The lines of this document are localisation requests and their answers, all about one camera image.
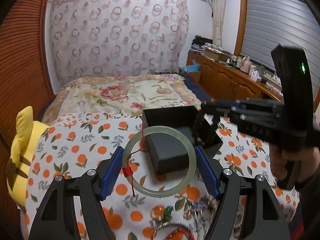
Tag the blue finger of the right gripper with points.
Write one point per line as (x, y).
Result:
(221, 108)

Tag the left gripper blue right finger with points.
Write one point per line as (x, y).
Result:
(206, 170)

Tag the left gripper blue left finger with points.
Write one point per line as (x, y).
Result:
(109, 170)

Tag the pale green jade bangle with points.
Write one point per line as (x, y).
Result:
(170, 149)

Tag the black jewelry box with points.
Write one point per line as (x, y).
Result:
(180, 116)

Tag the right hand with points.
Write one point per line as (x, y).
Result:
(290, 168)

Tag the wooden sideboard cabinet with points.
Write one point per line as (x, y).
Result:
(228, 83)

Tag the pink kettle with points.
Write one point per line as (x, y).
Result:
(245, 64)

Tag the blue tissue bag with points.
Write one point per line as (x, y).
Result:
(192, 68)

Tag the silver bangle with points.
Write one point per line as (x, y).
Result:
(178, 229)

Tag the clothes pile on cabinet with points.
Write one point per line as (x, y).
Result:
(198, 43)

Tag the floral quilt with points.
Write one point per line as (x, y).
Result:
(120, 95)

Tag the yellow plush toy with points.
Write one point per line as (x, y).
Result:
(28, 132)

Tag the grey window blind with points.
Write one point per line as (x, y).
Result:
(286, 22)

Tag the wooden louvered wardrobe door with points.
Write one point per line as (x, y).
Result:
(24, 82)

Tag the patterned lace curtain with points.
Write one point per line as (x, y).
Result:
(116, 37)

